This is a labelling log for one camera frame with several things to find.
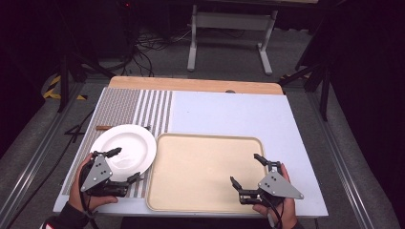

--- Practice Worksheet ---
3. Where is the yellow black hazard tape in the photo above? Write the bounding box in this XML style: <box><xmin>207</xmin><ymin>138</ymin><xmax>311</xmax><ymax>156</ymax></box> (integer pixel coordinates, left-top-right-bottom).
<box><xmin>42</xmin><ymin>73</ymin><xmax>89</xmax><ymax>101</ymax></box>

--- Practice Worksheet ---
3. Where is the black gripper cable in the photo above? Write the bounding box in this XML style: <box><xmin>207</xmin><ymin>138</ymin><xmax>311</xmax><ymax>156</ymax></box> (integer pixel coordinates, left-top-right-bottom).
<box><xmin>260</xmin><ymin>194</ymin><xmax>285</xmax><ymax>229</ymax></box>
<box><xmin>78</xmin><ymin>163</ymin><xmax>99</xmax><ymax>229</ymax></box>

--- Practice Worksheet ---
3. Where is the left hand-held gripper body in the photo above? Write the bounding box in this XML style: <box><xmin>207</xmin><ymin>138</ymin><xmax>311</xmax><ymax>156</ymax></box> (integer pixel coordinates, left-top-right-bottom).
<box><xmin>79</xmin><ymin>151</ymin><xmax>131</xmax><ymax>198</ymax></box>

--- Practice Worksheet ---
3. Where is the white round plate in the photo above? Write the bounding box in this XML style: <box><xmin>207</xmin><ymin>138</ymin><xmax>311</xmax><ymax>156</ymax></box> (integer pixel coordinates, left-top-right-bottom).
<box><xmin>90</xmin><ymin>123</ymin><xmax>158</xmax><ymax>182</ymax></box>

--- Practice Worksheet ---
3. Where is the person's right hand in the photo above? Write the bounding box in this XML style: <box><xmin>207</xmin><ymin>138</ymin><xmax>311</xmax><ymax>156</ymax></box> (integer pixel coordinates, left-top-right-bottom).
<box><xmin>252</xmin><ymin>163</ymin><xmax>299</xmax><ymax>229</ymax></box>

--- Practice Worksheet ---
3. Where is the grey striped woven placemat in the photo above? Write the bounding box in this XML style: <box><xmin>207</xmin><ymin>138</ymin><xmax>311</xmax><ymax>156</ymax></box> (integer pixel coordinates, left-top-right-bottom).
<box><xmin>61</xmin><ymin>88</ymin><xmax>174</xmax><ymax>199</ymax></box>

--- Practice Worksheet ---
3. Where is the black tripod stand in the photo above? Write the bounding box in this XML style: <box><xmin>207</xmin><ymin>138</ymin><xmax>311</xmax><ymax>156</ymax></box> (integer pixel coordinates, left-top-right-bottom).
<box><xmin>56</xmin><ymin>47</ymin><xmax>117</xmax><ymax>115</ymax></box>
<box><xmin>279</xmin><ymin>58</ymin><xmax>332</xmax><ymax>122</ymax></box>

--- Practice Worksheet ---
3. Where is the person's left hand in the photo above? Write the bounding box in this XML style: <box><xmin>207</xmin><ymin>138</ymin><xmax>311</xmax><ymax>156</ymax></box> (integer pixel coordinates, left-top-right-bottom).
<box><xmin>68</xmin><ymin>153</ymin><xmax>119</xmax><ymax>213</ymax></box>

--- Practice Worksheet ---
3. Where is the grey metal desk frame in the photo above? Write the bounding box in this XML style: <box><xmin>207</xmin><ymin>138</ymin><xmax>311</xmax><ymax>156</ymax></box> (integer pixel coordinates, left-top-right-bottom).
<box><xmin>186</xmin><ymin>4</ymin><xmax>279</xmax><ymax>76</ymax></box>

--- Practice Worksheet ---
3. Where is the white table board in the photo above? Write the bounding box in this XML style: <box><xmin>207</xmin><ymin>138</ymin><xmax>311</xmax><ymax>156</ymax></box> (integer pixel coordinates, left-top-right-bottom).
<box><xmin>53</xmin><ymin>87</ymin><xmax>330</xmax><ymax>219</ymax></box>

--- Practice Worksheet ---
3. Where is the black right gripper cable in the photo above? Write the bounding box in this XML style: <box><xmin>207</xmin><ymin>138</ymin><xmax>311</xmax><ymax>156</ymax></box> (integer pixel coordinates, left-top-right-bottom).
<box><xmin>260</xmin><ymin>194</ymin><xmax>285</xmax><ymax>229</ymax></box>

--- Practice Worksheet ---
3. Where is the wooden table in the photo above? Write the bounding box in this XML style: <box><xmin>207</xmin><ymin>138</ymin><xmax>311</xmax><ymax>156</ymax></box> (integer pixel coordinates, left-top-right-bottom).
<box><xmin>108</xmin><ymin>75</ymin><xmax>285</xmax><ymax>96</ymax></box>

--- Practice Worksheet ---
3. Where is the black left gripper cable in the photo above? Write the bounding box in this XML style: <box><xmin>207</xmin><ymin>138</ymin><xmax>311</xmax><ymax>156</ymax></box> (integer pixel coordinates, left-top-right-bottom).
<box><xmin>78</xmin><ymin>163</ymin><xmax>99</xmax><ymax>229</ymax></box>

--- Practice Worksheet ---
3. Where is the long black floor cable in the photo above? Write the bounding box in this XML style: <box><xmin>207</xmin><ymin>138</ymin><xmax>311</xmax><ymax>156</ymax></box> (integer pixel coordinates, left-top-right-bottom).
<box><xmin>9</xmin><ymin>109</ymin><xmax>96</xmax><ymax>222</ymax></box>

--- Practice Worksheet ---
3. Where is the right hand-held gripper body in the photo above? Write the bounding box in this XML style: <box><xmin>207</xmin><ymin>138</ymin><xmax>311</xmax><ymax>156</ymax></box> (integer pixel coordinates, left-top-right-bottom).
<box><xmin>238</xmin><ymin>160</ymin><xmax>305</xmax><ymax>206</ymax></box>

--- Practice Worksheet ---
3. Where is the bundle of black floor cables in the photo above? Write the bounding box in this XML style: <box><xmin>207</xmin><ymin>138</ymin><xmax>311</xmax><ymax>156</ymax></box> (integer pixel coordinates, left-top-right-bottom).
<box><xmin>118</xmin><ymin>27</ymin><xmax>194</xmax><ymax>78</ymax></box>

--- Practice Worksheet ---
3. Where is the beige plastic tray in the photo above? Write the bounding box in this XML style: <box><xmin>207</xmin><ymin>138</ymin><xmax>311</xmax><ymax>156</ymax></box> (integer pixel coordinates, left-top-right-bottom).
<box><xmin>145</xmin><ymin>133</ymin><xmax>268</xmax><ymax>214</ymax></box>

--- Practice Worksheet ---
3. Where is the aluminium floor rail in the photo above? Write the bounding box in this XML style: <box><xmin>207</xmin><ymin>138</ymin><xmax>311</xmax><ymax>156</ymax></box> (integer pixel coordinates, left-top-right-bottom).
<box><xmin>306</xmin><ymin>91</ymin><xmax>374</xmax><ymax>229</ymax></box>
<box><xmin>0</xmin><ymin>81</ymin><xmax>85</xmax><ymax>222</ymax></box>

